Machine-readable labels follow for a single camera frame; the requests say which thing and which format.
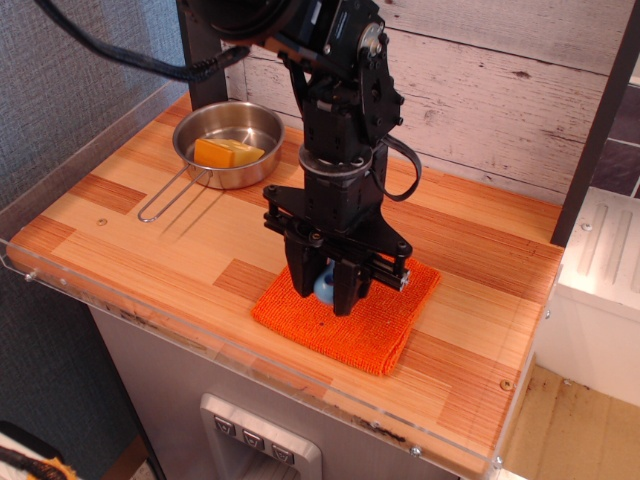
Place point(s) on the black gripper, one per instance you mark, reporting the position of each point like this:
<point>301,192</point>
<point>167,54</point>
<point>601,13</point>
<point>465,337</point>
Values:
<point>338,218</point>

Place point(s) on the dark vertical post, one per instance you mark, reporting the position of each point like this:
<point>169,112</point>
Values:
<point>609,104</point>
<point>200,43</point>

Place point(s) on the dark right vertical post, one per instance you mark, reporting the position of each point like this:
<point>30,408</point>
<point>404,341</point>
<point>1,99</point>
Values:
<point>609,104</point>

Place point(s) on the blue spoon with grey bowl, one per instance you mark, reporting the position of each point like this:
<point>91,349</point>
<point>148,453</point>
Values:
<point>323,288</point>

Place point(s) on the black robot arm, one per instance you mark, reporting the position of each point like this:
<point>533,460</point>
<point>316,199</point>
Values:
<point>336,55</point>

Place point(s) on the dark left vertical post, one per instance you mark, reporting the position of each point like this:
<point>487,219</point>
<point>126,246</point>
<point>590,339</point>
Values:
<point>200,43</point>

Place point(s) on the silver dispenser panel with buttons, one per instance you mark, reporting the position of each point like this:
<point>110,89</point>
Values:
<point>257,440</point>

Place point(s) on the grey toy fridge cabinet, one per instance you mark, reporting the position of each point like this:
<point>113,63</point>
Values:
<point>166,383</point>

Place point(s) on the yellow cheese wedge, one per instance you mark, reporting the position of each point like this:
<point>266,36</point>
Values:
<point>225,153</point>

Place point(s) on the orange knitted cloth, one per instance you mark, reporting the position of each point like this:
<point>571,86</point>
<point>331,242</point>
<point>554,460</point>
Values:
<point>370,339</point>

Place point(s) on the black and yellow object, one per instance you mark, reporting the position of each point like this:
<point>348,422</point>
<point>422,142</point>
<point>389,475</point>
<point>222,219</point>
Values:
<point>25,456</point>

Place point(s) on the steel pan with wire handle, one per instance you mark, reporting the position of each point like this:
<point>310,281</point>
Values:
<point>246,122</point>

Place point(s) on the white toy appliance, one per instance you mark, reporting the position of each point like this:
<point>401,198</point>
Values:
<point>590,331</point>

